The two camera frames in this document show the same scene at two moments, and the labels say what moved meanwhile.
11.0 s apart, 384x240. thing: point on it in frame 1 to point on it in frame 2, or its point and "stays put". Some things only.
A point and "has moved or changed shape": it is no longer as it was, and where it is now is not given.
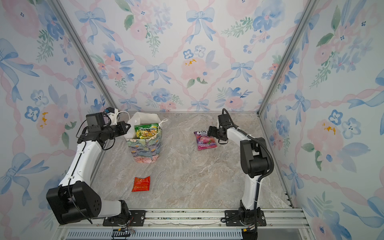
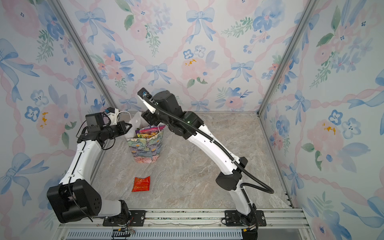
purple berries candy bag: x=204 y=141 has moved or changed shape
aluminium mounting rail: x=280 y=218 stays put
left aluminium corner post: x=66 y=22 stays put
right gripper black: x=211 y=132 to x=151 y=119
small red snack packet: x=141 y=184 stays put
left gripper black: x=123 y=131 stays put
